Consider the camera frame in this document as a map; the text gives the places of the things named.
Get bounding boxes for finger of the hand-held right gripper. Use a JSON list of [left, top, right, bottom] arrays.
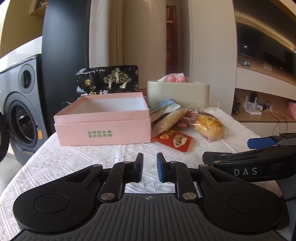
[[247, 133, 296, 150], [202, 142, 296, 165]]

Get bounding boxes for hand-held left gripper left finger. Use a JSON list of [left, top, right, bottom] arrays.
[[62, 153, 144, 202]]

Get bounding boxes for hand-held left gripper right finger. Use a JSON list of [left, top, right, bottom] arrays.
[[156, 152, 234, 202]]

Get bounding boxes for red packet yellow print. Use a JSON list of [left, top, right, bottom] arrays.
[[151, 130, 193, 153]]

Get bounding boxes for yellow cake packet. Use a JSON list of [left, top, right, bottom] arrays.
[[193, 113, 228, 142]]

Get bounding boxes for blue-white packet yellow crisps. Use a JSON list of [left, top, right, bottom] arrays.
[[150, 98, 188, 138]]

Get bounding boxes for pink cardboard box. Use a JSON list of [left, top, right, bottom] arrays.
[[54, 92, 151, 146]]

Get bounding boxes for white router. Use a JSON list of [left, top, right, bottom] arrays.
[[244, 96, 263, 115]]

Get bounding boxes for toy car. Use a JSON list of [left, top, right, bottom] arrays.
[[232, 95, 241, 115]]

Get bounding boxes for pink gift box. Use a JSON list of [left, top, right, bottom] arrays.
[[286, 101, 296, 120]]

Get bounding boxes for wooden media shelf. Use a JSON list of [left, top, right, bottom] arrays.
[[231, 66, 296, 124]]

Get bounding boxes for white textured tablecloth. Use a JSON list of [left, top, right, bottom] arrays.
[[0, 103, 292, 241]]

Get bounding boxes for cream tissue box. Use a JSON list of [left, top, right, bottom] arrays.
[[147, 80, 210, 109]]

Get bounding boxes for pink bow ornament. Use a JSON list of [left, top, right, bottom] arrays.
[[166, 74, 187, 83]]

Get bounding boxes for white tissue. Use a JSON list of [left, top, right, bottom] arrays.
[[157, 72, 185, 82]]

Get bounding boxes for black gold-printed snack bag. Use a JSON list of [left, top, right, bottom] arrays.
[[76, 64, 139, 100]]

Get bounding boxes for black television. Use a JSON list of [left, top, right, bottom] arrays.
[[236, 22, 296, 77]]

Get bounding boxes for grey washing machine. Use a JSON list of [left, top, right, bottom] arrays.
[[0, 54, 49, 165]]

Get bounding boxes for red-brown wooden door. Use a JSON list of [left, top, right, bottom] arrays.
[[166, 5, 179, 72]]

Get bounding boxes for tall black cabinet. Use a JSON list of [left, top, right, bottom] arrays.
[[40, 0, 92, 135]]

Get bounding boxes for washing machine door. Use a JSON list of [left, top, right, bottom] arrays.
[[0, 111, 11, 163]]

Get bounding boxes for white laundry counter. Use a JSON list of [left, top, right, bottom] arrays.
[[0, 36, 43, 72]]

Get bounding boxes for wooden wall shelf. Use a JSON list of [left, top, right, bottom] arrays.
[[30, 0, 49, 16]]

